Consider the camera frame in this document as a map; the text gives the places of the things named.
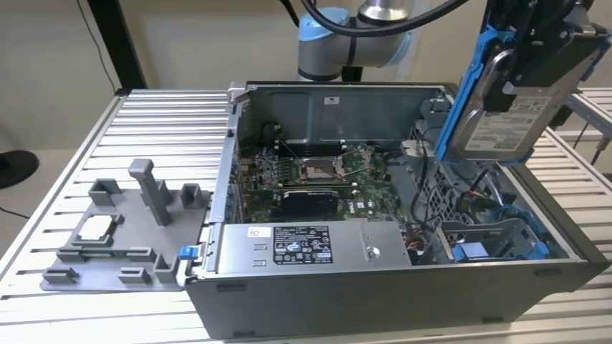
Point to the blue disk carrier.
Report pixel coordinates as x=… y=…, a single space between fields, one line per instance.
x=468 y=252

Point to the green motherboard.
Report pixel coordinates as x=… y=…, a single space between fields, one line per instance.
x=368 y=211

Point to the grey power supply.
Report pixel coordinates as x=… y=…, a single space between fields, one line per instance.
x=344 y=247

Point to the CPU socket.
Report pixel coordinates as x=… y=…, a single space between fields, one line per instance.
x=316 y=172

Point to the silver CPU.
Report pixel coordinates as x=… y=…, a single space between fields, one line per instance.
x=95 y=227

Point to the grey disk bay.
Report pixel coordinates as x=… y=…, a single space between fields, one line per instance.
x=478 y=229

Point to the green RAM stick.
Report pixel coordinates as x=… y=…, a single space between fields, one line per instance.
x=103 y=254

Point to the blue case latch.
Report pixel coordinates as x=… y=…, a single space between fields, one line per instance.
x=188 y=252

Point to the grey parts rack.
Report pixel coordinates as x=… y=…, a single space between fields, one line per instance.
x=139 y=243

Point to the black PC case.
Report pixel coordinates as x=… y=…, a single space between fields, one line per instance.
x=335 y=304

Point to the hard disk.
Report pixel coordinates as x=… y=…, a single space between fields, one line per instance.
x=507 y=129

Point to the black round stand base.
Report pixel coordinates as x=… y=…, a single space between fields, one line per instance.
x=16 y=168

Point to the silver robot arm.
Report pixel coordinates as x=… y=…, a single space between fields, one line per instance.
x=330 y=53

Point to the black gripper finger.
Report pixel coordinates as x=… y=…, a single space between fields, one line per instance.
x=502 y=93

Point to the locking lever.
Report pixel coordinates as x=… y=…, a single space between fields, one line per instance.
x=290 y=149

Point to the black metal frame post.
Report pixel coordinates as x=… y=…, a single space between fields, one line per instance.
x=124 y=53

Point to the black graphics card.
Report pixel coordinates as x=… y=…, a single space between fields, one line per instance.
x=311 y=202

